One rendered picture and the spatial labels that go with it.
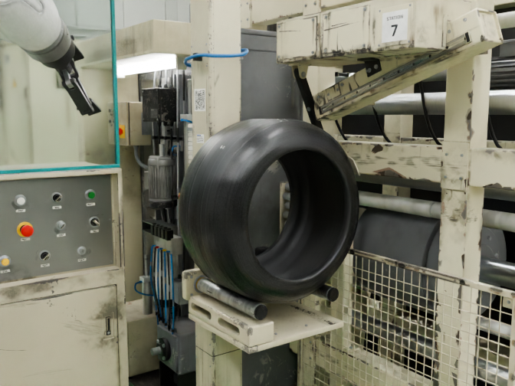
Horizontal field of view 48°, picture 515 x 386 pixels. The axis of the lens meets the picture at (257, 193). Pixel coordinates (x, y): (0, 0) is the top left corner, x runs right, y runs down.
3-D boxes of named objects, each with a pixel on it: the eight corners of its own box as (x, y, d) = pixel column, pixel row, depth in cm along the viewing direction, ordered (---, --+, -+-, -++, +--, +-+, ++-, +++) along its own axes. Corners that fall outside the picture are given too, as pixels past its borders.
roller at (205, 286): (195, 291, 190) (195, 278, 190) (206, 289, 193) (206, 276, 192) (255, 322, 162) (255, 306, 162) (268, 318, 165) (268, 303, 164)
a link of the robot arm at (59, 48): (54, -2, 103) (66, 14, 109) (5, 14, 103) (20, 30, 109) (68, 41, 101) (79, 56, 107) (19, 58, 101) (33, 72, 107)
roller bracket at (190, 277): (182, 299, 191) (181, 270, 189) (277, 279, 214) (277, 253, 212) (186, 302, 188) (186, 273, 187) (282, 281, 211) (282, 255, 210)
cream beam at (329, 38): (274, 64, 200) (274, 21, 198) (327, 67, 214) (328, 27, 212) (413, 47, 151) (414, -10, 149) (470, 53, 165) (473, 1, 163)
